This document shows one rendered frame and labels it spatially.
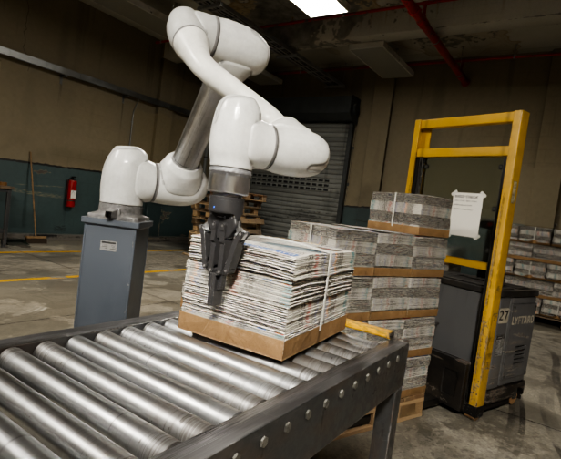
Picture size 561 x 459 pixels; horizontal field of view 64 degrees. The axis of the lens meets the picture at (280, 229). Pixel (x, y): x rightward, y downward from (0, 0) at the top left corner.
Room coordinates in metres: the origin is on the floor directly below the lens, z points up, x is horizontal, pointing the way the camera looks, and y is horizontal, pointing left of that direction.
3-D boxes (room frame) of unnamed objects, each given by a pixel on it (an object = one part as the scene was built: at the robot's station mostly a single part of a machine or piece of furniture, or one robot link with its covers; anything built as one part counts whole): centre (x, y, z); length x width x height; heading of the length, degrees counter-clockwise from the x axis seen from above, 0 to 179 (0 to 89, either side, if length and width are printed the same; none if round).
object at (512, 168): (2.65, -1.29, 0.97); 0.09 x 0.09 x 1.75; 36
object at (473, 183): (2.92, -1.11, 1.28); 0.57 x 0.01 x 0.65; 36
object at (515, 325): (3.13, -1.40, 0.40); 0.69 x 0.55 x 0.80; 36
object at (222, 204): (0.96, 0.12, 1.09); 0.08 x 0.07 x 0.09; 56
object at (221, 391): (0.86, 0.18, 0.77); 0.47 x 0.05 x 0.05; 56
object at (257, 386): (0.91, 0.14, 0.77); 0.47 x 0.05 x 0.05; 56
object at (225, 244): (0.95, 0.11, 1.02); 0.04 x 0.01 x 0.11; 146
